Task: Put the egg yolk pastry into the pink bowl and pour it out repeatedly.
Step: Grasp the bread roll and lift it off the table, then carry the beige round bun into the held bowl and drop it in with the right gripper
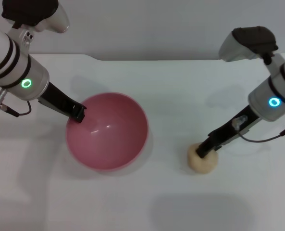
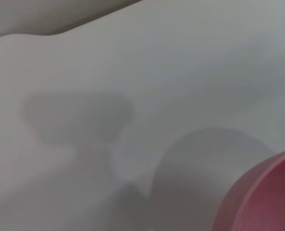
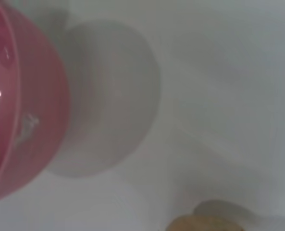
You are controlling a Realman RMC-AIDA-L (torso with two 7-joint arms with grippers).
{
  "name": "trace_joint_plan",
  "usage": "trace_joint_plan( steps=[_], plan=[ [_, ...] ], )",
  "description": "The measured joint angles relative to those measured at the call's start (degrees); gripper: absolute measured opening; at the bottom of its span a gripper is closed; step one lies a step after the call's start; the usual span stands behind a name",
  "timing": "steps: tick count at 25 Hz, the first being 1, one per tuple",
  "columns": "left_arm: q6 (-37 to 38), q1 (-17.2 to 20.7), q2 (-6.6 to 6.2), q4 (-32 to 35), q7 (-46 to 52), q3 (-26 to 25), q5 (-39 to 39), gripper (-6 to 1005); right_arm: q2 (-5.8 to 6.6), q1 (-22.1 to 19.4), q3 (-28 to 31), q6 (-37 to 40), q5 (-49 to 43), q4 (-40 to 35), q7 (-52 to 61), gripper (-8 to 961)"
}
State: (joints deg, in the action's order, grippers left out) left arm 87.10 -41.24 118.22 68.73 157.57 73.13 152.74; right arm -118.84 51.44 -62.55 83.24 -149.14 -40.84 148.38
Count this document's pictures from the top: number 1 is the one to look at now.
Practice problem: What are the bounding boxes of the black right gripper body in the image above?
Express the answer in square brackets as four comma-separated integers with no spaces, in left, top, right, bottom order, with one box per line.
[206,104,263,148]

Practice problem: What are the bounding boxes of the pink plastic bowl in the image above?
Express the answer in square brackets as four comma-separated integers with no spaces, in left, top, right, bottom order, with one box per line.
[65,92,149,172]

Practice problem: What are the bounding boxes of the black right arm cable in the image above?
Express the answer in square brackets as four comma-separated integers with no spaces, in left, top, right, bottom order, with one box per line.
[238,121,285,143]

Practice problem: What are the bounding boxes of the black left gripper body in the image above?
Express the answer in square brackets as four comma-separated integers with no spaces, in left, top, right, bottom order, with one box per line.
[37,81,82,118]

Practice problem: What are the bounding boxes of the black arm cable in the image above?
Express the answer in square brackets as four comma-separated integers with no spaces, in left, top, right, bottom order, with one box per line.
[0,89,32,118]
[238,121,285,143]

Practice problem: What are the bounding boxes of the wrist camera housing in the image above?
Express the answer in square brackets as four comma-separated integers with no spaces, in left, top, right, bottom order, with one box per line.
[1,0,70,33]
[218,25,279,64]

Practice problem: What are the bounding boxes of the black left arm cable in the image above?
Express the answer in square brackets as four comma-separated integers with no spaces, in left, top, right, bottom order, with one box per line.
[0,89,32,118]

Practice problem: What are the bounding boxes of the right wrist camera housing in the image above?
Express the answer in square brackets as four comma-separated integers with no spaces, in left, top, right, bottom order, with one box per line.
[218,25,279,64]

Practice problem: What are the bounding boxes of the left wrist camera housing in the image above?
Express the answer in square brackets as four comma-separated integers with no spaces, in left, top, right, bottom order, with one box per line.
[1,0,70,33]

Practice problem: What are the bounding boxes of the beige egg yolk pastry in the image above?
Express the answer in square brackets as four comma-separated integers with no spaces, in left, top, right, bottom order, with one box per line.
[187,143,219,174]

